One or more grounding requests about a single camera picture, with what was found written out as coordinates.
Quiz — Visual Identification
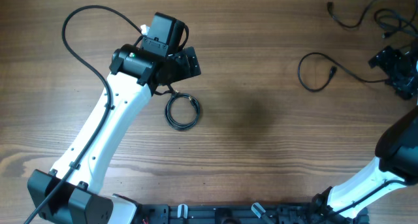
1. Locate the black usb cable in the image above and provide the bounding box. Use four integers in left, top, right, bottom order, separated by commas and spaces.
327, 0, 418, 39
297, 52, 391, 93
164, 90, 201, 131

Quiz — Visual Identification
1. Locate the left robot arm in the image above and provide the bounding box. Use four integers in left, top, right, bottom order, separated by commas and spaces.
27, 13, 201, 223

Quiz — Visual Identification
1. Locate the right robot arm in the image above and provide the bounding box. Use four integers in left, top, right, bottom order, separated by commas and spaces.
307, 45, 417, 223

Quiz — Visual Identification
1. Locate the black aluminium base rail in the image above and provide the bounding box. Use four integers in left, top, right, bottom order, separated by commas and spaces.
132, 202, 370, 224

